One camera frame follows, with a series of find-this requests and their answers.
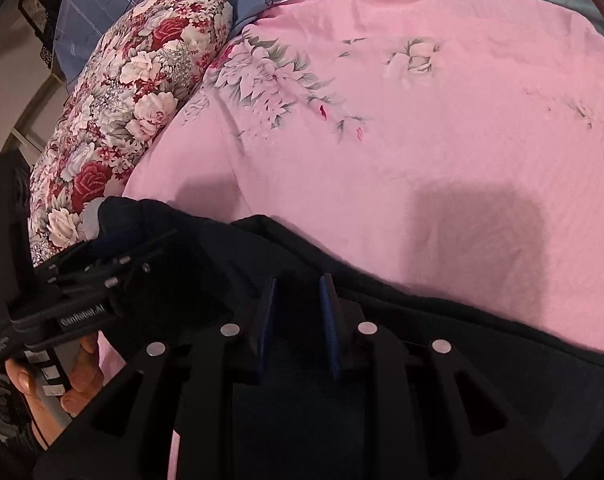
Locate black picture frame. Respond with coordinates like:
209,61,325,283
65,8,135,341
18,0,52,37

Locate dark navy pants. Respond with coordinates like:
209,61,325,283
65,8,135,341
84,197,604,480

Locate red floral quilt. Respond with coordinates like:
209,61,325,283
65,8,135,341
28,0,235,267

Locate black cable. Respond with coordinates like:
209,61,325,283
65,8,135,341
9,397,54,452

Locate pink floral bed sheet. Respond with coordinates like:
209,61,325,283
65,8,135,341
98,0,604,480

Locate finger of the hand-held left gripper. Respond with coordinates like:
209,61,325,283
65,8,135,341
49,229,180,272
46,267,155,295

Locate person's left hand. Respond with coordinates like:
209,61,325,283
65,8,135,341
4,332,106,432

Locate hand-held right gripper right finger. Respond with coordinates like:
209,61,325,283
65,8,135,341
317,273,563,480

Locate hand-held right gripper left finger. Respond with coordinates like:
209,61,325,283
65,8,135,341
34,276,283,480

